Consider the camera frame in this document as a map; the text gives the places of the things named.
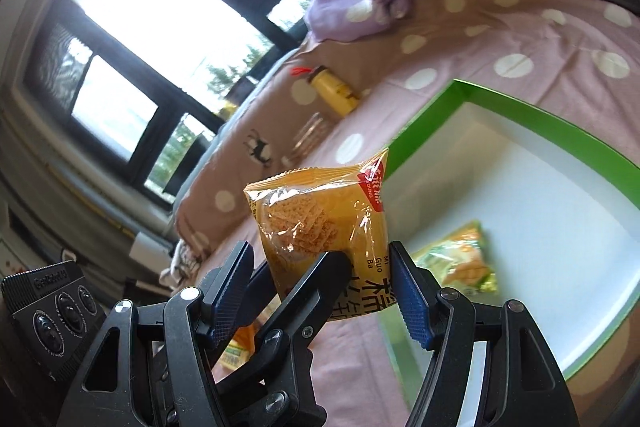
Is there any green yellow snack packet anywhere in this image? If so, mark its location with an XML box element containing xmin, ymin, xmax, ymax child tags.
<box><xmin>412</xmin><ymin>220</ymin><xmax>498</xmax><ymax>294</ymax></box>

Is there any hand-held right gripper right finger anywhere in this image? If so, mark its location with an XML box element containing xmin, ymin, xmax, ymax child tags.
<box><xmin>387</xmin><ymin>239</ymin><xmax>581</xmax><ymax>427</ymax></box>

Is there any orange green snack packet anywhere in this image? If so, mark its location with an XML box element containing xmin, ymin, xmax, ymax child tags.
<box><xmin>222</xmin><ymin>317</ymin><xmax>271</xmax><ymax>370</ymax></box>

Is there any yellow bottle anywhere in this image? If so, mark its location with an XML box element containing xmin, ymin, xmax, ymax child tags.
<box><xmin>290</xmin><ymin>64</ymin><xmax>362</xmax><ymax>118</ymax></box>

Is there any clear plastic bottle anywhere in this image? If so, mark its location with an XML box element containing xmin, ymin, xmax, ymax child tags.
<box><xmin>290</xmin><ymin>112</ymin><xmax>331</xmax><ymax>162</ymax></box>

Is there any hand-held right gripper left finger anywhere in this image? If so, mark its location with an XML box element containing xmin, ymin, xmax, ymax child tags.
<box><xmin>62</xmin><ymin>239</ymin><xmax>261</xmax><ymax>427</ymax></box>

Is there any yellow rice cracker packet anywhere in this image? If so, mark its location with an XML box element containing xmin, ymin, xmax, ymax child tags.
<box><xmin>243</xmin><ymin>148</ymin><xmax>401</xmax><ymax>320</ymax></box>

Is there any striped cloth pile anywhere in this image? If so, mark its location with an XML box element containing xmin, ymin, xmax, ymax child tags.
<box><xmin>160</xmin><ymin>239</ymin><xmax>206</xmax><ymax>288</ymax></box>

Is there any pink polka dot blanket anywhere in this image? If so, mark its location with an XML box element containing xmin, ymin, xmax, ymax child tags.
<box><xmin>160</xmin><ymin>0</ymin><xmax>640</xmax><ymax>427</ymax></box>

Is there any black framed window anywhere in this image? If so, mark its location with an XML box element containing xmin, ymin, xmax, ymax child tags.
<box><xmin>10</xmin><ymin>0</ymin><xmax>361</xmax><ymax>202</ymax></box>

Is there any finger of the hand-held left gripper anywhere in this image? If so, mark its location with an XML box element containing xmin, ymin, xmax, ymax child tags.
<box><xmin>210</xmin><ymin>251</ymin><xmax>353</xmax><ymax>427</ymax></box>

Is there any green cardboard box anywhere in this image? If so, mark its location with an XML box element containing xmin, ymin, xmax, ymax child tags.
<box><xmin>377</xmin><ymin>78</ymin><xmax>640</xmax><ymax>383</ymax></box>

